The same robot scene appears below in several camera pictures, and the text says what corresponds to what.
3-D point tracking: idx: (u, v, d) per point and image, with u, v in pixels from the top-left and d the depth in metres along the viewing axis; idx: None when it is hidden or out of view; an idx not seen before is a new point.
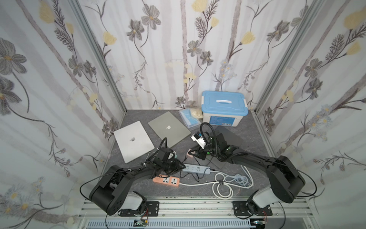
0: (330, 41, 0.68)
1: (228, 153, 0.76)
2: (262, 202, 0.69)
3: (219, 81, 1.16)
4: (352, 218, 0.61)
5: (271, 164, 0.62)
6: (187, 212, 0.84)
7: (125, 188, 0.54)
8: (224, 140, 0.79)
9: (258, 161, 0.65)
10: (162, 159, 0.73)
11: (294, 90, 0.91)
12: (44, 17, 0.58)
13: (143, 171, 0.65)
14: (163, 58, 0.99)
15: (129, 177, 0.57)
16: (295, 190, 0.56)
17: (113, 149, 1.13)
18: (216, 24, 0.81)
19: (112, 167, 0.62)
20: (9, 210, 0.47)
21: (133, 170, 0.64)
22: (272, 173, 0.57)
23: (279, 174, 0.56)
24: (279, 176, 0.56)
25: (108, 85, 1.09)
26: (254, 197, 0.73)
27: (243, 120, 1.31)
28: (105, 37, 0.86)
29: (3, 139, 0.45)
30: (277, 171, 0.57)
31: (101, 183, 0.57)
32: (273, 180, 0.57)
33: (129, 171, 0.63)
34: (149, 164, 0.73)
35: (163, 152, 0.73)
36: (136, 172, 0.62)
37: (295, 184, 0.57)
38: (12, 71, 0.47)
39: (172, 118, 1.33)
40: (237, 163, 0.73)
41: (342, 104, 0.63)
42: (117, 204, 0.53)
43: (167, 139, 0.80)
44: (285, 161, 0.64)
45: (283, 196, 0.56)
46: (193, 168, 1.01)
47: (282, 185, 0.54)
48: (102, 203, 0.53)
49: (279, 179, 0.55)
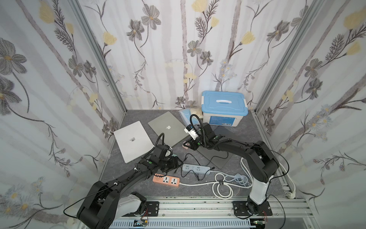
0: (330, 41, 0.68)
1: (215, 140, 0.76)
2: (257, 197, 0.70)
3: (219, 81, 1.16)
4: (353, 219, 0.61)
5: (249, 147, 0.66)
6: (187, 212, 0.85)
7: (111, 207, 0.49)
8: (211, 130, 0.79)
9: (238, 145, 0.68)
10: (159, 156, 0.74)
11: (294, 90, 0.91)
12: (45, 17, 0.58)
13: (131, 180, 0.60)
14: (163, 58, 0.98)
15: (115, 194, 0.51)
16: (269, 170, 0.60)
17: (113, 149, 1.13)
18: (216, 25, 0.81)
19: (95, 184, 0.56)
20: (9, 210, 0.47)
21: (120, 181, 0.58)
22: (249, 155, 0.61)
23: (255, 156, 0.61)
24: (256, 158, 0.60)
25: (108, 85, 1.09)
26: (251, 194, 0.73)
27: (243, 120, 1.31)
28: (105, 37, 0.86)
29: (3, 139, 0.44)
30: (253, 152, 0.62)
31: (86, 203, 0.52)
32: (250, 161, 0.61)
33: (115, 185, 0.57)
34: (143, 165, 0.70)
35: (160, 149, 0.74)
36: (122, 184, 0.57)
37: (269, 166, 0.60)
38: (12, 71, 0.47)
39: (172, 118, 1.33)
40: (223, 150, 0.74)
41: (342, 104, 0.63)
42: (107, 222, 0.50)
43: (164, 135, 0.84)
44: (260, 144, 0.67)
45: (259, 175, 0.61)
46: (193, 166, 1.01)
47: (257, 165, 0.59)
48: (89, 224, 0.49)
49: (256, 161, 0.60)
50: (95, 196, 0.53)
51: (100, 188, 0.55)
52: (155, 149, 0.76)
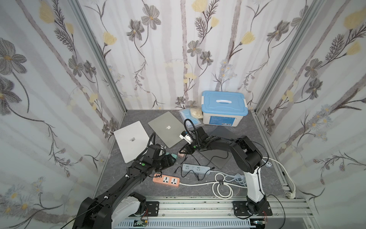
0: (330, 41, 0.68)
1: (208, 140, 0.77)
2: (252, 193, 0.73)
3: (219, 81, 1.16)
4: (353, 218, 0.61)
5: (233, 141, 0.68)
6: (187, 212, 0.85)
7: (103, 223, 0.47)
8: (204, 132, 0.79)
9: (224, 141, 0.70)
10: (152, 156, 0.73)
11: (294, 90, 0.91)
12: (44, 17, 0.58)
13: (124, 189, 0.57)
14: (163, 58, 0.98)
15: (106, 210, 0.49)
16: (253, 161, 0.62)
17: (113, 149, 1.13)
18: (215, 24, 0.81)
19: (84, 201, 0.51)
20: (9, 210, 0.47)
21: (111, 193, 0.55)
22: (233, 148, 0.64)
23: (238, 149, 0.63)
24: (238, 149, 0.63)
25: (108, 85, 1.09)
26: (248, 192, 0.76)
27: (243, 120, 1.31)
28: (105, 37, 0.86)
29: (3, 139, 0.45)
30: (236, 144, 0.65)
31: (77, 222, 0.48)
32: (235, 153, 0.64)
33: (106, 199, 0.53)
34: (135, 169, 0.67)
35: (153, 149, 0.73)
36: (113, 197, 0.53)
37: (252, 158, 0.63)
38: (12, 71, 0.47)
39: (172, 119, 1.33)
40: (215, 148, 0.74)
41: (342, 104, 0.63)
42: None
43: (155, 135, 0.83)
44: (244, 138, 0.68)
45: (244, 167, 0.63)
46: (193, 167, 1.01)
47: (240, 157, 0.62)
48: None
49: (238, 151, 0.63)
50: (86, 213, 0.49)
51: (90, 205, 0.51)
52: (147, 150, 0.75)
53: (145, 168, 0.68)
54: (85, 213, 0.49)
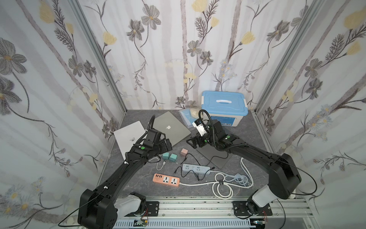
0: (330, 41, 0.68)
1: (227, 142, 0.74)
2: (261, 201, 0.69)
3: (219, 81, 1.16)
4: (353, 218, 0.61)
5: (273, 161, 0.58)
6: (187, 212, 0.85)
7: (106, 214, 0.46)
8: (221, 130, 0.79)
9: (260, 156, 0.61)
10: (153, 140, 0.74)
11: (294, 90, 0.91)
12: (45, 17, 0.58)
13: (123, 178, 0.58)
14: (163, 58, 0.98)
15: (107, 201, 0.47)
16: (291, 186, 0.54)
17: (113, 149, 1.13)
18: (216, 25, 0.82)
19: (83, 193, 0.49)
20: (9, 209, 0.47)
21: (110, 183, 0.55)
22: (274, 171, 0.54)
23: (281, 173, 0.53)
24: (282, 175, 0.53)
25: (108, 85, 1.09)
26: (254, 197, 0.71)
27: (243, 120, 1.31)
28: (105, 37, 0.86)
29: (4, 139, 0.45)
30: (279, 168, 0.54)
31: (81, 213, 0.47)
32: (274, 178, 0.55)
33: (106, 190, 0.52)
34: (134, 154, 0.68)
35: (153, 132, 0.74)
36: (114, 186, 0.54)
37: (291, 181, 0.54)
38: (12, 71, 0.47)
39: (172, 118, 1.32)
40: (235, 153, 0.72)
41: (342, 104, 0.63)
42: (110, 220, 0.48)
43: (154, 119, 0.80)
44: (288, 160, 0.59)
45: (279, 192, 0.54)
46: (193, 167, 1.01)
47: (280, 182, 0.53)
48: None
49: (281, 178, 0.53)
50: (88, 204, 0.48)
51: (91, 197, 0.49)
52: (148, 134, 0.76)
53: (144, 152, 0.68)
54: (87, 204, 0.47)
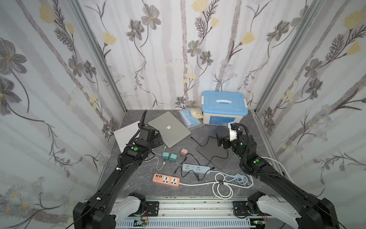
0: (330, 41, 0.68)
1: (257, 167, 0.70)
2: (264, 207, 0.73)
3: (219, 81, 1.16)
4: (353, 218, 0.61)
5: (309, 203, 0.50)
6: (187, 212, 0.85)
7: (102, 225, 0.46)
8: (254, 151, 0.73)
9: (292, 194, 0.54)
10: (146, 139, 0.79)
11: (294, 90, 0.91)
12: (44, 17, 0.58)
13: (116, 186, 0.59)
14: (163, 57, 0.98)
15: (101, 213, 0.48)
16: None
17: (113, 149, 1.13)
18: (216, 24, 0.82)
19: (76, 207, 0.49)
20: (9, 210, 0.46)
21: (103, 194, 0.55)
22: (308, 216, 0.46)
23: (319, 221, 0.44)
24: (319, 222, 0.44)
25: (108, 85, 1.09)
26: (259, 201, 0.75)
27: (243, 120, 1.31)
28: (105, 36, 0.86)
29: (4, 139, 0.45)
30: (317, 214, 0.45)
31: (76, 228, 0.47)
32: (308, 223, 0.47)
33: (98, 202, 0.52)
34: (127, 158, 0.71)
35: (146, 131, 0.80)
36: (107, 196, 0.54)
37: None
38: (12, 71, 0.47)
39: (172, 118, 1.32)
40: (263, 180, 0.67)
41: (342, 104, 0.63)
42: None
43: (145, 115, 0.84)
44: (329, 207, 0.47)
45: None
46: (193, 167, 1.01)
47: None
48: None
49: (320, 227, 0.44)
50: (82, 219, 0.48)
51: (84, 210, 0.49)
52: (141, 133, 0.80)
53: (138, 154, 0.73)
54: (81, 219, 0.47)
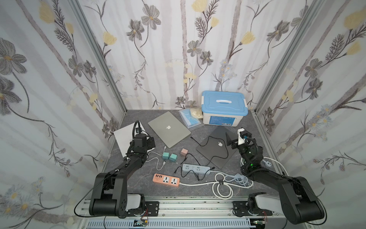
0: (330, 41, 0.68)
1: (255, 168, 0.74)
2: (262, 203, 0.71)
3: (219, 81, 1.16)
4: (353, 219, 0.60)
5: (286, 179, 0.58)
6: (187, 212, 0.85)
7: (123, 186, 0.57)
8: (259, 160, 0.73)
9: (274, 175, 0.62)
10: (141, 145, 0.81)
11: (294, 90, 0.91)
12: (44, 17, 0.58)
13: (129, 165, 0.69)
14: (163, 58, 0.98)
15: (122, 175, 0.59)
16: (305, 212, 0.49)
17: (113, 149, 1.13)
18: (215, 24, 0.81)
19: (97, 176, 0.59)
20: (9, 210, 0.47)
21: (120, 168, 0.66)
22: (281, 185, 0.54)
23: (289, 189, 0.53)
24: (289, 190, 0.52)
25: (108, 85, 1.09)
26: (257, 196, 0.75)
27: (243, 120, 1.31)
28: (105, 36, 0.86)
29: (3, 139, 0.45)
30: (288, 183, 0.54)
31: (95, 196, 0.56)
32: (282, 193, 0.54)
33: (117, 171, 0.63)
34: (132, 157, 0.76)
35: (140, 139, 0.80)
36: (124, 169, 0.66)
37: (305, 206, 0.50)
38: (12, 71, 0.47)
39: (172, 119, 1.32)
40: (259, 180, 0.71)
41: (342, 104, 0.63)
42: (122, 203, 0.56)
43: (138, 121, 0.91)
44: (301, 181, 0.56)
45: (289, 213, 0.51)
46: (193, 166, 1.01)
47: (289, 200, 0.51)
48: (107, 209, 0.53)
49: (288, 193, 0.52)
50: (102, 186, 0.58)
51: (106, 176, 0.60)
52: (135, 141, 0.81)
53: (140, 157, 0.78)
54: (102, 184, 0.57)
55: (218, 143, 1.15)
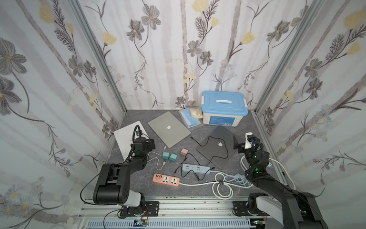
0: (330, 41, 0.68)
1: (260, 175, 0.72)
2: (262, 205, 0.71)
3: (219, 81, 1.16)
4: (353, 218, 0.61)
5: (291, 194, 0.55)
6: (187, 212, 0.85)
7: (127, 173, 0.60)
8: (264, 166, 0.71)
9: (279, 186, 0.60)
10: (142, 149, 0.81)
11: (294, 90, 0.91)
12: (44, 17, 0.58)
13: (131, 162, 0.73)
14: (163, 58, 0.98)
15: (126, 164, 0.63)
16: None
17: (113, 149, 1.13)
18: (215, 24, 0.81)
19: (103, 165, 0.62)
20: (9, 210, 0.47)
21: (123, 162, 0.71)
22: (285, 198, 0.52)
23: (293, 203, 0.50)
24: (292, 204, 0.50)
25: (108, 85, 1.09)
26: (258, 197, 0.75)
27: (243, 120, 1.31)
28: (105, 36, 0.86)
29: (3, 139, 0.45)
30: (293, 199, 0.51)
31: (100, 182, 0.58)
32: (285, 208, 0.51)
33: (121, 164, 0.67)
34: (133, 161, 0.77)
35: (140, 143, 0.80)
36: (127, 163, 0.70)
37: (309, 223, 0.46)
38: (12, 71, 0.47)
39: (172, 118, 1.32)
40: (262, 188, 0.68)
41: (342, 104, 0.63)
42: (125, 191, 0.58)
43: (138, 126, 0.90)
44: (308, 198, 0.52)
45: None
46: (193, 166, 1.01)
47: (290, 214, 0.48)
48: (111, 195, 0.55)
49: (291, 208, 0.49)
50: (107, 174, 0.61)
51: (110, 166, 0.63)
52: (135, 145, 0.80)
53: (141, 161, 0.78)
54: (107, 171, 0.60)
55: (218, 143, 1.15)
